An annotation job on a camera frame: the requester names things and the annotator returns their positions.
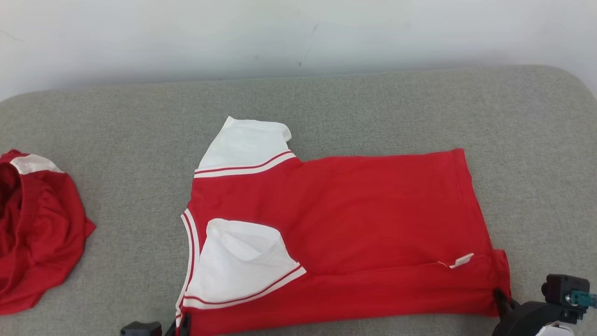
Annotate red shorts with white stripe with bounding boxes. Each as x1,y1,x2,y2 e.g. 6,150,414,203
0,149,97,316

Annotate grey fabric sofa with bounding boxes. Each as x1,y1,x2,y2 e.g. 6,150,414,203
0,65,597,336

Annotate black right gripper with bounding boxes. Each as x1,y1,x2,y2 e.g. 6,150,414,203
492,288,568,336

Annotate teal cable connector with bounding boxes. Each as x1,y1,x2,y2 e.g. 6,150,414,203
569,290,597,309

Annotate red T-shirt with white sleeves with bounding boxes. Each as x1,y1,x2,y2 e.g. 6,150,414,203
175,116,512,336

